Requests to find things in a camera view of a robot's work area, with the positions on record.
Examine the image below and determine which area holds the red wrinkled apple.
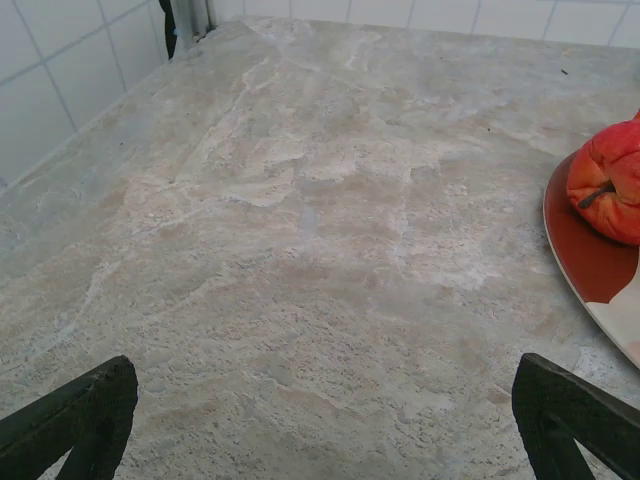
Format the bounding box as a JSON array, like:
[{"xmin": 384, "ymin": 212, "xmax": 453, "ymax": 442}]
[{"xmin": 565, "ymin": 119, "xmax": 640, "ymax": 247}]

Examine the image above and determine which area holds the metal corner post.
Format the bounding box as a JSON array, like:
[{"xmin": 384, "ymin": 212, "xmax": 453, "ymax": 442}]
[{"xmin": 174, "ymin": 0, "xmax": 217, "ymax": 44}]

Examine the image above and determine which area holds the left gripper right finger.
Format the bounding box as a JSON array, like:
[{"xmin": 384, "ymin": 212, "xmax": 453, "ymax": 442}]
[{"xmin": 511, "ymin": 352, "xmax": 640, "ymax": 480}]

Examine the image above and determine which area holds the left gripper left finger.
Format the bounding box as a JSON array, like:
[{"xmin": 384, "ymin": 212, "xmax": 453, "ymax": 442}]
[{"xmin": 0, "ymin": 354, "xmax": 139, "ymax": 480}]

